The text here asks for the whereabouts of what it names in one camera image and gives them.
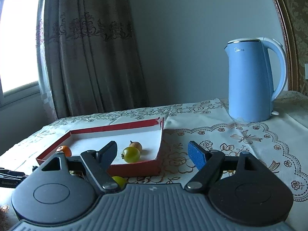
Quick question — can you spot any brown round longan fruit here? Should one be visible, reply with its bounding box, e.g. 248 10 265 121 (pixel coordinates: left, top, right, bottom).
129 141 142 153

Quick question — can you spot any white wall socket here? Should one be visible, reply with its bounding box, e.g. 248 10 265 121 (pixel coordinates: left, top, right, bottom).
304 63 308 80

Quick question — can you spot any yellow-green small fruit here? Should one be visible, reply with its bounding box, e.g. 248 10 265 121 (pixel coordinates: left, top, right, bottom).
121 146 141 163

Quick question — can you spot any yellow-green fruit outside box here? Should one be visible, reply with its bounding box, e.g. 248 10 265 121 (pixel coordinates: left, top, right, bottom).
112 176 127 189

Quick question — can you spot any gold ornate headboard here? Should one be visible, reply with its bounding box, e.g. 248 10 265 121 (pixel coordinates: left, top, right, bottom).
273 0 307 95

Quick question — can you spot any window with grey frame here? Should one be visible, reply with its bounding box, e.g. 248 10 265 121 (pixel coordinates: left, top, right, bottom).
1 0 39 106

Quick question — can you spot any white floral tablecloth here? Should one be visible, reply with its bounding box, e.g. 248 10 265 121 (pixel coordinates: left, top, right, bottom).
1 91 307 230

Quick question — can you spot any brown patterned curtain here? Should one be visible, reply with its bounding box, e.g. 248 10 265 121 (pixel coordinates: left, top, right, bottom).
36 0 148 121

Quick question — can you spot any light blue electric kettle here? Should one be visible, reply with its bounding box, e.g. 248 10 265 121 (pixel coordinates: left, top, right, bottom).
224 37 288 123

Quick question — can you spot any red shallow cardboard box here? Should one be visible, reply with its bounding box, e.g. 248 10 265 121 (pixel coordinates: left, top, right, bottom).
35 117 165 177

